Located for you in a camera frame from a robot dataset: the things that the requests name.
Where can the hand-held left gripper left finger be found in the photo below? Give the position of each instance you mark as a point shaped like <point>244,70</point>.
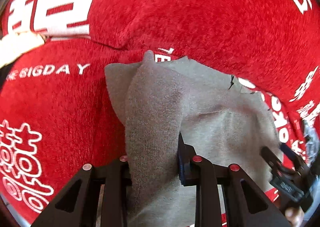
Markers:
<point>116,175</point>

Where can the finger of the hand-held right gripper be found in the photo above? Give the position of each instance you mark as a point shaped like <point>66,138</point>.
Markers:
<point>291,153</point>
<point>271,158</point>

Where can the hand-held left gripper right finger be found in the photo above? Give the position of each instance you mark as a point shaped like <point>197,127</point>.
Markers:
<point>182,168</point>

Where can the grey knit garment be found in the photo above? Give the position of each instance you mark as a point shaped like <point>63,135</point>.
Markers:
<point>220,121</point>

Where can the person's right hand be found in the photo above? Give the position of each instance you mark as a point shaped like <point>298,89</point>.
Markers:
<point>295,217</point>

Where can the grey mottled object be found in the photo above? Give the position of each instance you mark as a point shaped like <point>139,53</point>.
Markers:
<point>311,139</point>

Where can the red printed sofa cover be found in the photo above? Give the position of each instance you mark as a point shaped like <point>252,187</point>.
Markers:
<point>187,16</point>

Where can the cream cloth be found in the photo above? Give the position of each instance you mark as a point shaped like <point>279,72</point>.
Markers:
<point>17,45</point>

